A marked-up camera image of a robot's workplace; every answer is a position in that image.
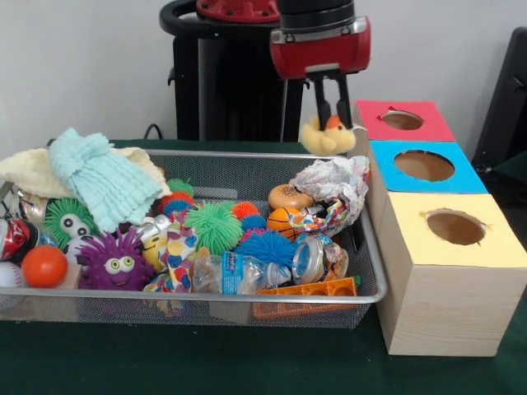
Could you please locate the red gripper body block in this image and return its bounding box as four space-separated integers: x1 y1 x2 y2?
269 20 372 81

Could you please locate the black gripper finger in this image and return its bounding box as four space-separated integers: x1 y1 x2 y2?
313 76 332 132
334 72 352 126

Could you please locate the yellow plush duck toy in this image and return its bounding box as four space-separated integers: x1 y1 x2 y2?
299 115 357 157

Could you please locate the light blue knitted cloth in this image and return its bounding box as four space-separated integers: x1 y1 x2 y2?
48 128 164 233

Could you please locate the cream waffle cloth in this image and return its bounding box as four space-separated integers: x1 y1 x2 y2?
0 146 174 200

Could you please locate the shallow clear mesh bin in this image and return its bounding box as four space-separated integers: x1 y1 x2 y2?
0 146 388 332

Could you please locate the wooden box with three holes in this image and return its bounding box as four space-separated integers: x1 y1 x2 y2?
347 100 527 357

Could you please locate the tan orange ball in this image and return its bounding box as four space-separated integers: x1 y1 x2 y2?
268 184 314 211

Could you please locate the orange basketball toy ball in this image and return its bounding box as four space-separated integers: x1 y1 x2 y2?
265 206 301 241

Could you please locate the crushed silver can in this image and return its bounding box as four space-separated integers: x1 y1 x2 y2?
291 233 351 285

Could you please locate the large blue spiky ball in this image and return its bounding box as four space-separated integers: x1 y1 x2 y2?
235 230 297 268

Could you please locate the black panel on stand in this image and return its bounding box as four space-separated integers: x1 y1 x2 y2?
478 27 527 186

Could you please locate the crushed clear plastic bottle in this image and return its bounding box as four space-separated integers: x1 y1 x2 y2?
191 251 289 295

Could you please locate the long orange building block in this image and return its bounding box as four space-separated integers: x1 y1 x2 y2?
254 278 359 320

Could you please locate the purple spiky ball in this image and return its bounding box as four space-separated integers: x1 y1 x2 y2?
76 230 155 293

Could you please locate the dark green table cloth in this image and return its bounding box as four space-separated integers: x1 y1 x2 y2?
0 138 527 395

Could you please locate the green spiky ball with eyes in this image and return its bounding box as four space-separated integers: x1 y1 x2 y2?
43 197 98 250

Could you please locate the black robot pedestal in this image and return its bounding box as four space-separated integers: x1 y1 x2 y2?
161 0 330 142

